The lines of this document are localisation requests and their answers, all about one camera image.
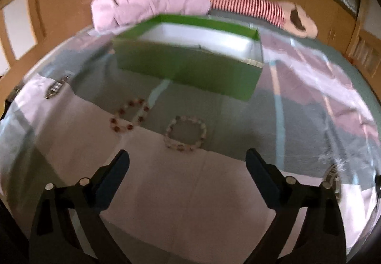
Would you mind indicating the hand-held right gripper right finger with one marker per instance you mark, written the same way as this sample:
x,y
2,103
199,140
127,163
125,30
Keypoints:
x,y
263,179

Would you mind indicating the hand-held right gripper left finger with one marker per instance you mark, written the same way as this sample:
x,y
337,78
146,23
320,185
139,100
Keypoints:
x,y
114,180

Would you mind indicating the green cardboard box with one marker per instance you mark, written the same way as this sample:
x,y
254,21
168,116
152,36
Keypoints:
x,y
190,67

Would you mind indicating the striped bed sheet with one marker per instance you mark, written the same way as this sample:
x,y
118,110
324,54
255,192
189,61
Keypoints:
x,y
178,192

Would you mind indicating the wooden footboard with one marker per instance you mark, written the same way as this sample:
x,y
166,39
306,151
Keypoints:
x,y
367,52

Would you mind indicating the striped long plush doll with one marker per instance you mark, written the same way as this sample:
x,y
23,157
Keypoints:
x,y
262,11

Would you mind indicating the pink quilt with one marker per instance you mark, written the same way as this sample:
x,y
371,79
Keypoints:
x,y
148,2

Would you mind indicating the wooden headboard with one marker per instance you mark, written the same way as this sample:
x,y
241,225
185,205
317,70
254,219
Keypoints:
x,y
35,8

